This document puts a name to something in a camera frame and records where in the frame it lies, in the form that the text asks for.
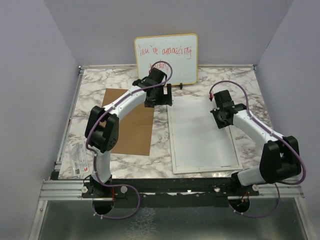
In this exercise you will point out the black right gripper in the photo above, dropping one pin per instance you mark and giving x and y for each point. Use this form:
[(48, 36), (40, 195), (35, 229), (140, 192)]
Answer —
[(220, 124)]

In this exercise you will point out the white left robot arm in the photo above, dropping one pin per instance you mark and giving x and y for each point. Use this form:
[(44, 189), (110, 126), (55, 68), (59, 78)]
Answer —
[(102, 130)]

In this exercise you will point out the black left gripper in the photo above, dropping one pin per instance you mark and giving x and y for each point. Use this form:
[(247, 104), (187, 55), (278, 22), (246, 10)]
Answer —
[(165, 99)]

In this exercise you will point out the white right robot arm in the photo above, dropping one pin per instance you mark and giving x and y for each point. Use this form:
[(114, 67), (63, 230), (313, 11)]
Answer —
[(279, 159)]

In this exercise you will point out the white picture frame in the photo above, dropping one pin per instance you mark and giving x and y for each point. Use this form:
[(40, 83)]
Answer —
[(207, 170)]

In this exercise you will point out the yellow-rimmed whiteboard with writing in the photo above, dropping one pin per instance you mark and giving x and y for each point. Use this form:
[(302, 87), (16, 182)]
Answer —
[(176, 55)]

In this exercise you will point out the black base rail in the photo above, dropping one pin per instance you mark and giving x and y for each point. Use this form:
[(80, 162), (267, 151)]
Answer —
[(166, 192)]

